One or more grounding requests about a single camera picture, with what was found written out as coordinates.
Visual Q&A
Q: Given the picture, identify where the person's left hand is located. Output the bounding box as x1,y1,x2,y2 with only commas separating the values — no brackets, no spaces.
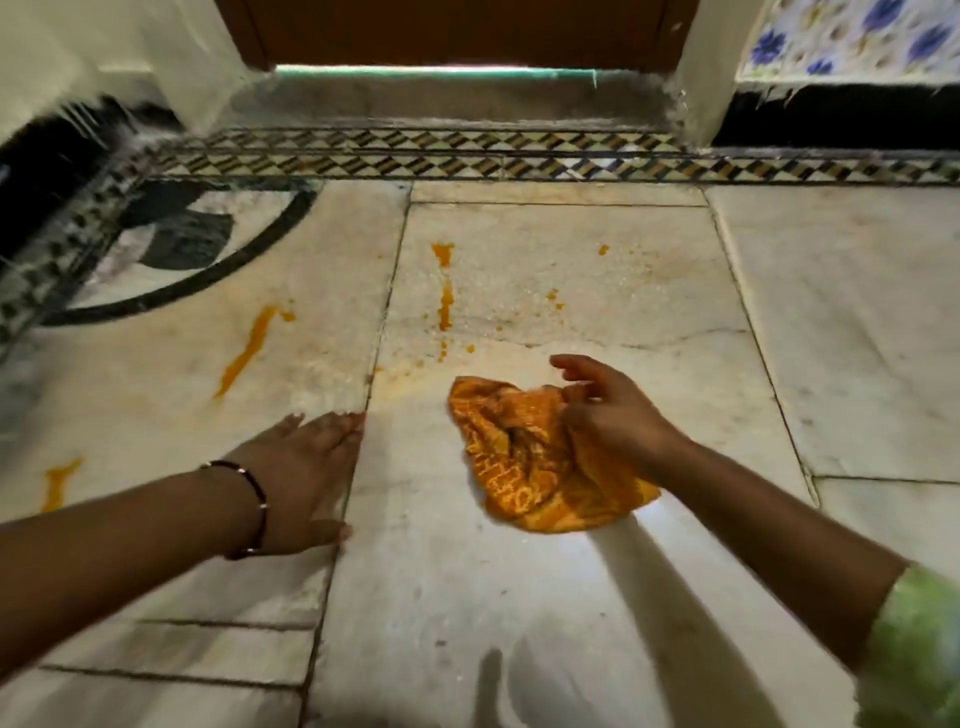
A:
225,410,367,557

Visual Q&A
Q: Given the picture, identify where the person's right hand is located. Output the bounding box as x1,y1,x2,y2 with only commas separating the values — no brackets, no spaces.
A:
549,354,687,485

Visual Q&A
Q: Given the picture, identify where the orange printed cloth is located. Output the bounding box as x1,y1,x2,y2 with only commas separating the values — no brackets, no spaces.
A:
448,375,663,534

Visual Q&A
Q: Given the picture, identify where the person's left forearm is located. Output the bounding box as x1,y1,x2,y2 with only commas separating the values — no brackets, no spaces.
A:
0,463,264,680

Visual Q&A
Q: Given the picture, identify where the person's right forearm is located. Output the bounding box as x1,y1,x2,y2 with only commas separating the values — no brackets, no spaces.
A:
656,437,910,672

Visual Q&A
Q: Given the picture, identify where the orange liquid spill streak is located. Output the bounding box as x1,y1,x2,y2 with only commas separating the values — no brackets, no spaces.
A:
430,241,457,364

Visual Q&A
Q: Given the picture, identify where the long orange liquid spill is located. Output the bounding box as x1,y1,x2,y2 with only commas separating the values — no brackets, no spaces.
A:
214,304,297,400

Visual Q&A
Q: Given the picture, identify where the brown wooden door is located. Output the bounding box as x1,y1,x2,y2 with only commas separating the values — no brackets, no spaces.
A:
213,0,700,74

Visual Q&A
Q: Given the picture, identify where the white blue floral sheet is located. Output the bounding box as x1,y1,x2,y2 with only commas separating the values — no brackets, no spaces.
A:
737,0,960,85

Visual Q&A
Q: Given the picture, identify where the green patterned sleeve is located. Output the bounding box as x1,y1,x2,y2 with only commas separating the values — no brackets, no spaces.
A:
853,562,960,728

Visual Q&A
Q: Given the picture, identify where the dark thin bracelet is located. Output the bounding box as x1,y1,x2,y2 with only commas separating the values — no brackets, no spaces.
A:
199,460,270,561

